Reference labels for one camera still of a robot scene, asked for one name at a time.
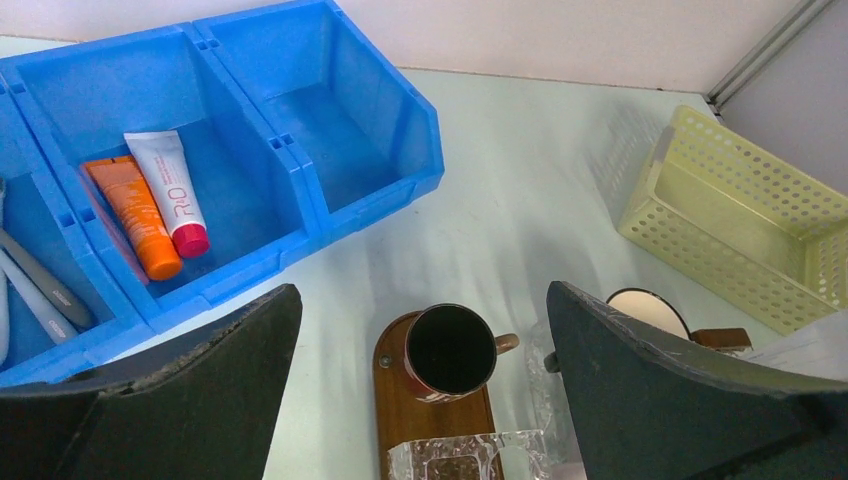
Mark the clear textured two-hole holder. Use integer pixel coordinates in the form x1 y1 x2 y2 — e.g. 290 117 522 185
387 429 552 479

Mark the white toothpaste tube dark cap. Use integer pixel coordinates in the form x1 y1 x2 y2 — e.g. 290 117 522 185
741 310 847 381

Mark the brown metallic cup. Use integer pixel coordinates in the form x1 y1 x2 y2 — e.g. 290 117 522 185
402 303 520 404

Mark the white toothpaste tube red cap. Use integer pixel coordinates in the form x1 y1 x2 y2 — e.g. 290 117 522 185
123 131 210 259

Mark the clear holder with brown lid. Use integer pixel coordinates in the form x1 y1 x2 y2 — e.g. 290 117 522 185
690 327 753 356

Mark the small orange tube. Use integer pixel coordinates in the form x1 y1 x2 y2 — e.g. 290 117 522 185
82 155 183 281

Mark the brown wooden oval tray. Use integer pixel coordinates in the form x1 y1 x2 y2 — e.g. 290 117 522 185
373 311 495 479

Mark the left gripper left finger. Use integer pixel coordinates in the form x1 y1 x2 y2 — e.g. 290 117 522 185
1 284 303 479

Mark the clear textured oval tray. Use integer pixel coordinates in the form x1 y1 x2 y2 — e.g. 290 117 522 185
524 321 581 464

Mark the cream perforated basket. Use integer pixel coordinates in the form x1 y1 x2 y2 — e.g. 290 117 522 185
617 106 847 335

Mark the blue three-compartment bin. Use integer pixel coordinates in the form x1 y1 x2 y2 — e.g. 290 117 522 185
1 1 444 386

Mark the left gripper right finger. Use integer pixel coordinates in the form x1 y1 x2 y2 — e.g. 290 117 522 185
546 281 847 479

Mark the cream mug with black rim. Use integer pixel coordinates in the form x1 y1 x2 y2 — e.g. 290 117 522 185
543 287 694 376

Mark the light grey toothbrush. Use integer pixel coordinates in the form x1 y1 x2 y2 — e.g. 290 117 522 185
1 250 78 344

